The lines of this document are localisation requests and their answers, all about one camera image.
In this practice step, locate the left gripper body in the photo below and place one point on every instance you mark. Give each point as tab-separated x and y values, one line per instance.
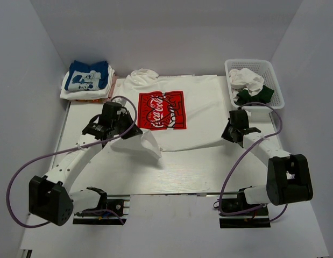
127	124

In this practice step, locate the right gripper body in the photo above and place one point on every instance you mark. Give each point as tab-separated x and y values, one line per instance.
230	133

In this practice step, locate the white t shirt red print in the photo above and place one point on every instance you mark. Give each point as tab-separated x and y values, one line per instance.
182	112

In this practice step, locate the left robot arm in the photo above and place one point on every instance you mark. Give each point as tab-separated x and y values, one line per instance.
50	196

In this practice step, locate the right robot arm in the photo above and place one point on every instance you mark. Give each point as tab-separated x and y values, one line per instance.
288	177

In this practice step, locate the white folded shirt in stack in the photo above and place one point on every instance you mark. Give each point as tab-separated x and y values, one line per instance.
87	95

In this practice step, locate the orange shirt under stack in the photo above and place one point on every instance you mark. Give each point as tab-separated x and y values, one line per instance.
89	100

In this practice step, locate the dark green shirt in basket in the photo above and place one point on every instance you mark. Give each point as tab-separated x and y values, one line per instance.
263	96

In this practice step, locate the white shirt in basket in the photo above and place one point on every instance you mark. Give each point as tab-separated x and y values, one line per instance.
245	79

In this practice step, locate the blue printed t shirt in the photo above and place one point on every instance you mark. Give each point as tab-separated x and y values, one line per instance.
87	77

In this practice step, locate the white plastic basket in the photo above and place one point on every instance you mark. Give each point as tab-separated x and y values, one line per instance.
262	68

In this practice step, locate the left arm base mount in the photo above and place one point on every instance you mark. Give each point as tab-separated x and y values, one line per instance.
93	206

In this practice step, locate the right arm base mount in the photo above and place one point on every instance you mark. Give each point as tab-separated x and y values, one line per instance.
246	208

